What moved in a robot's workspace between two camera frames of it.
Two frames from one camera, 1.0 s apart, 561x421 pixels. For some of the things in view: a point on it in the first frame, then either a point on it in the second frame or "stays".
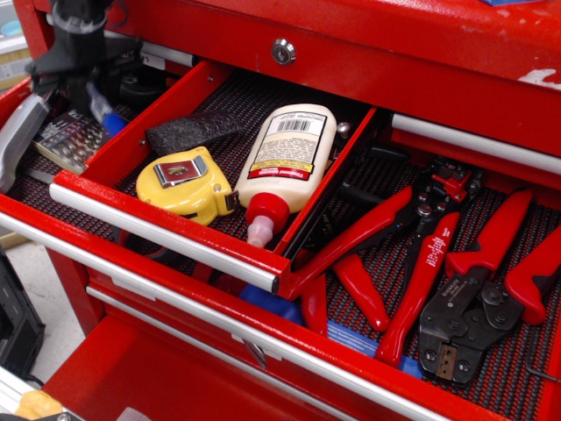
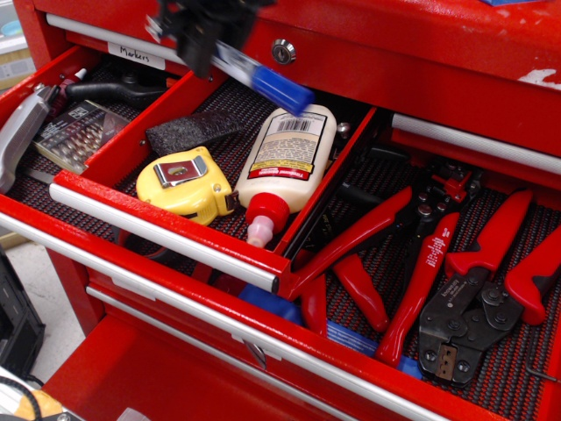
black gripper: (82, 53) -> (198, 26)
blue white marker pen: (111, 121) -> (270, 83)
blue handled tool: (274, 298) stays
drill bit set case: (70, 138) stays
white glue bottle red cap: (288, 157) stays
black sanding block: (194, 132) stays
